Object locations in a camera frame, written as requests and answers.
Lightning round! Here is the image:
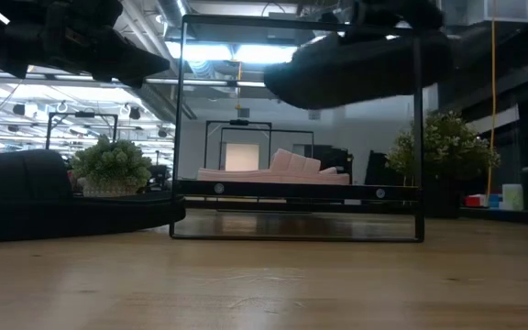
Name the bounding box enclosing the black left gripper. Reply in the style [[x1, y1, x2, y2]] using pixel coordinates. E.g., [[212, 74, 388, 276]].
[[0, 0, 171, 88]]

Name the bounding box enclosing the black ribbed slide sandal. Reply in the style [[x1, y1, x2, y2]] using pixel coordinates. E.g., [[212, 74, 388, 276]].
[[263, 27, 456, 110], [0, 148, 187, 245]]

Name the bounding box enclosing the black metal shoe shelf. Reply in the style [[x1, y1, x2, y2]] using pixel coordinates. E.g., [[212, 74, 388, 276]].
[[170, 13, 425, 243]]

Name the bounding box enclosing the long tube light bar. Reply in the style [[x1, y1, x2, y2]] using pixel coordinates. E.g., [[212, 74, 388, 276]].
[[0, 68, 268, 89]]

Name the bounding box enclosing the green plant in white pot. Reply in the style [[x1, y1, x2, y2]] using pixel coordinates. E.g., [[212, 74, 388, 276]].
[[70, 136, 154, 198]]

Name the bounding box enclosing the leafy green plant dark pot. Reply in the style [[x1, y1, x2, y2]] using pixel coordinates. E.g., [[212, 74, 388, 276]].
[[385, 109, 502, 217]]

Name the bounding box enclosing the pale green container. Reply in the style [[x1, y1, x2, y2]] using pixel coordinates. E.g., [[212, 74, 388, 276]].
[[501, 183, 525, 212]]

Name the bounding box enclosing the small black metal frame rig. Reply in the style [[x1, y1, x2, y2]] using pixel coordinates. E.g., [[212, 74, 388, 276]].
[[46, 111, 119, 150]]

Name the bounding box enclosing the yellow hanging cable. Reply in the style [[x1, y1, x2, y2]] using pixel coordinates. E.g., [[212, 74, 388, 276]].
[[486, 0, 499, 198]]

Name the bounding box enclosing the large black metal frame rig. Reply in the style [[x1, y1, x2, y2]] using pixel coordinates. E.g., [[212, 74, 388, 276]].
[[203, 119, 316, 171]]

